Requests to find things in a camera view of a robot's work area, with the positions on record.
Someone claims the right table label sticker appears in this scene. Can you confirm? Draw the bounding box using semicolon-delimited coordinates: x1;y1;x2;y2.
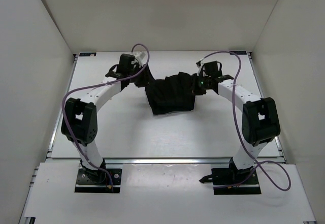
230;51;247;55

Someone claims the left table label sticker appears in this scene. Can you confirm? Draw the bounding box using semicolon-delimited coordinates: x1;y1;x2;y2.
79;52;96;57

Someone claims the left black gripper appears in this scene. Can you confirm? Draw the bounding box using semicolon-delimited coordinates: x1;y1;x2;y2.
129;63;158;88

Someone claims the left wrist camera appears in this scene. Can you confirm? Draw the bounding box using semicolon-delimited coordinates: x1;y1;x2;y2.
132;51;146;64

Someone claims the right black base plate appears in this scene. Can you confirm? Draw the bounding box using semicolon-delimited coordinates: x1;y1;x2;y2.
199;168;262;195

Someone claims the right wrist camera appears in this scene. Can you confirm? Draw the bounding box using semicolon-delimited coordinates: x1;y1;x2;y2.
196;58;205;77

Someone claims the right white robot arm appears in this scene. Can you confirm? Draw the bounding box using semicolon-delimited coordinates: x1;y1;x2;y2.
192;60;280;184

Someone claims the table label sticker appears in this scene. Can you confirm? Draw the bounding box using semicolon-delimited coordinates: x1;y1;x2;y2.
79;52;96;57
230;51;247;55

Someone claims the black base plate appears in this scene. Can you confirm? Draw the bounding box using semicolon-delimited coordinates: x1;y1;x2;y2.
199;168;262;195
74;165;122;194

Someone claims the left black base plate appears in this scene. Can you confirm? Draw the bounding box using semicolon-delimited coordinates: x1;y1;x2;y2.
74;165;122;194

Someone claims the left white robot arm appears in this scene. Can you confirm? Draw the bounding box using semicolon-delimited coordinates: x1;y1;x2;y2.
61;51;151;185

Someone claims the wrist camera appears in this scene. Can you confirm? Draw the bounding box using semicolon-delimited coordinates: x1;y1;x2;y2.
132;51;146;64
196;58;205;77

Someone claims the aluminium rail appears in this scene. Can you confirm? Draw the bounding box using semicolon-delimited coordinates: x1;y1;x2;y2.
45;156;285;165

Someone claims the black pleated skirt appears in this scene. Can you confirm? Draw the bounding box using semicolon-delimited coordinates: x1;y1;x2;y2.
145;72;196;115

